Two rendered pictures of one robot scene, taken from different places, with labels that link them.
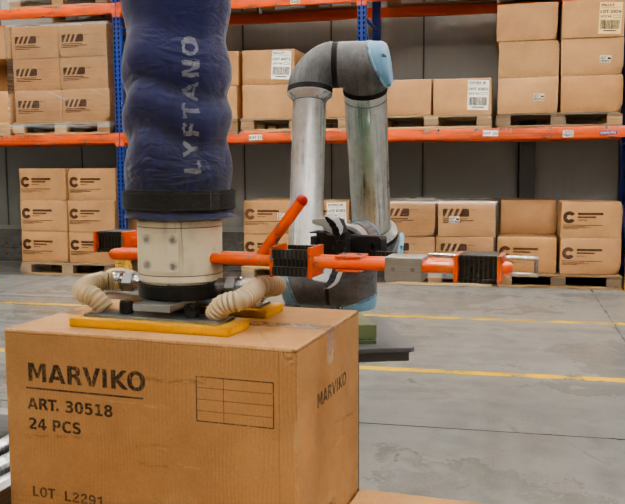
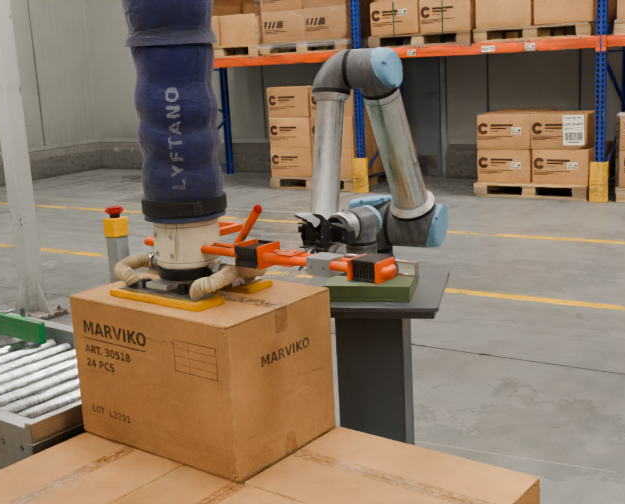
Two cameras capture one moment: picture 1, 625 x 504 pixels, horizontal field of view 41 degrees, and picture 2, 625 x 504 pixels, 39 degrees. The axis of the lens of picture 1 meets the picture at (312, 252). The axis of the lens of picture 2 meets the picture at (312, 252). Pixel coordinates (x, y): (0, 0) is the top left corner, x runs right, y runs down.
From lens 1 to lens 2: 1.00 m
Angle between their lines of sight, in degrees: 21
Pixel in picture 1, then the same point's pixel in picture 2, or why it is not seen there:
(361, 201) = (392, 180)
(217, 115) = (197, 144)
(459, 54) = not seen: outside the picture
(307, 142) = (323, 139)
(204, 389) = (178, 349)
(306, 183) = (321, 174)
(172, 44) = (158, 94)
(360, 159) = (383, 147)
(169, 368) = (158, 332)
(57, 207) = (301, 124)
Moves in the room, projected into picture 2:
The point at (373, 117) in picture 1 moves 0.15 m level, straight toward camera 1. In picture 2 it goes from (385, 113) to (368, 117)
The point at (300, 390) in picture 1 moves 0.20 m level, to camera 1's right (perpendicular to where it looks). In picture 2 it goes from (234, 355) to (313, 361)
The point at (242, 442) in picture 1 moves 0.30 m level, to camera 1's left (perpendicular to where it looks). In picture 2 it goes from (201, 388) to (96, 380)
